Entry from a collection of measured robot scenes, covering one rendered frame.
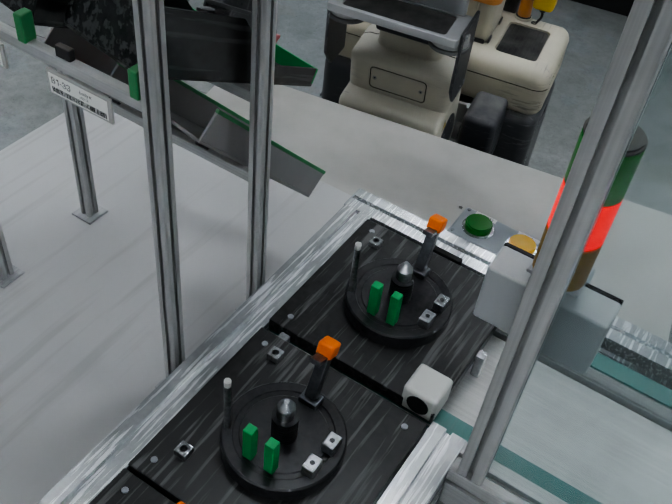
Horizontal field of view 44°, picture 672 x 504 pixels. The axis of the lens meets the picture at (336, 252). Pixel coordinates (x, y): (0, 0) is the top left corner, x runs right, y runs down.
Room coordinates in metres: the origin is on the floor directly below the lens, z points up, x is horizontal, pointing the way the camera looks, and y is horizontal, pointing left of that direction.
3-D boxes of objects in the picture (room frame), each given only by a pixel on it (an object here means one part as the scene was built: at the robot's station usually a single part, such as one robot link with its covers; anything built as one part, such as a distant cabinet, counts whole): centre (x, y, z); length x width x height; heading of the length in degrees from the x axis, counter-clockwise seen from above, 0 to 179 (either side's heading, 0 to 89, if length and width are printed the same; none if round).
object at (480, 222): (0.91, -0.20, 0.96); 0.04 x 0.04 x 0.02
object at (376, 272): (0.73, -0.09, 0.98); 0.14 x 0.14 x 0.02
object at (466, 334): (0.73, -0.09, 0.96); 0.24 x 0.24 x 0.02; 62
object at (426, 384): (0.60, -0.13, 0.97); 0.05 x 0.05 x 0.04; 62
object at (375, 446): (0.50, 0.03, 1.01); 0.24 x 0.24 x 0.13; 62
